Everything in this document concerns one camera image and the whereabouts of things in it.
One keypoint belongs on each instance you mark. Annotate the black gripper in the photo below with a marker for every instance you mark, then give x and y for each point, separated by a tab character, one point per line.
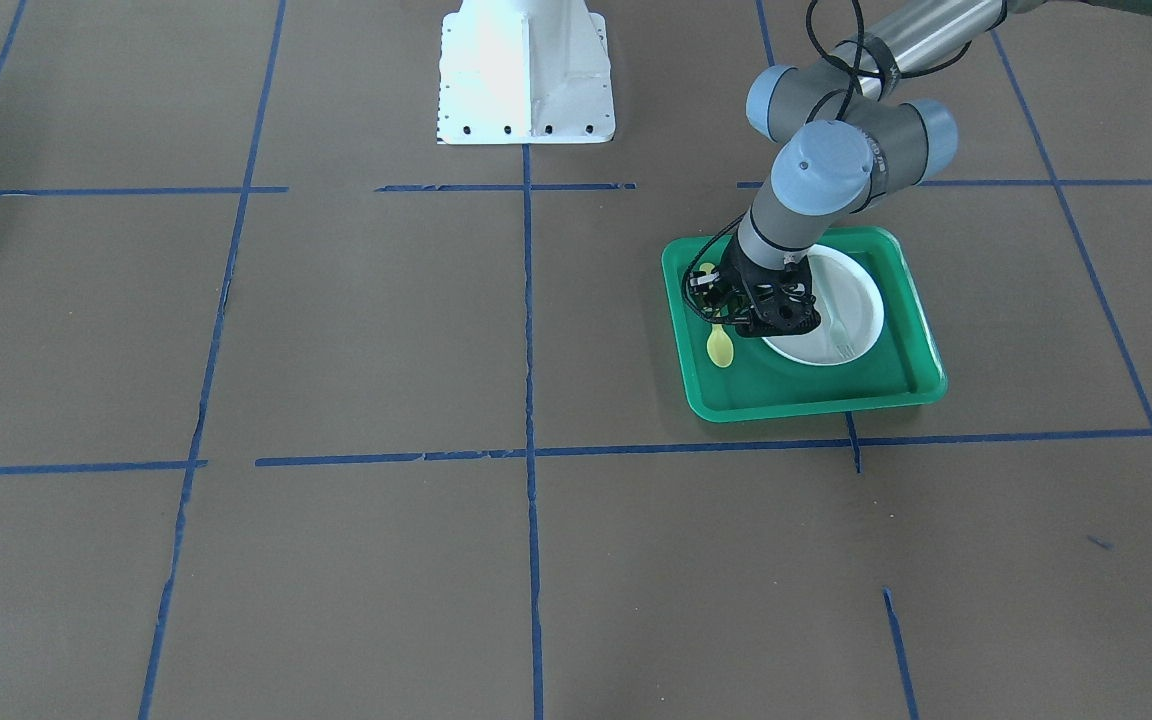
740	281

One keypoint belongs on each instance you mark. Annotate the yellow plastic spoon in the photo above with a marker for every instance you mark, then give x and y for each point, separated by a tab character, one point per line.
719	345

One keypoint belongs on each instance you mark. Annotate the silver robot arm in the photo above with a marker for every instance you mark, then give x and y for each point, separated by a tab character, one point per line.
843	147

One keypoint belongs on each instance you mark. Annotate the pale green plastic fork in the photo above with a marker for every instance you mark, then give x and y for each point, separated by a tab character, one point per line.
840	338

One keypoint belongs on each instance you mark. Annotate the white round plate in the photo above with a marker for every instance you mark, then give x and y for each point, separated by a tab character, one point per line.
842	284

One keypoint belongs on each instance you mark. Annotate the green plastic tray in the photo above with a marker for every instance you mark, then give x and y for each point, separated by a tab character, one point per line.
903	369

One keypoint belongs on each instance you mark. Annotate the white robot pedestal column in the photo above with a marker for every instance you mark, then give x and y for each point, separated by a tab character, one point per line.
516	72

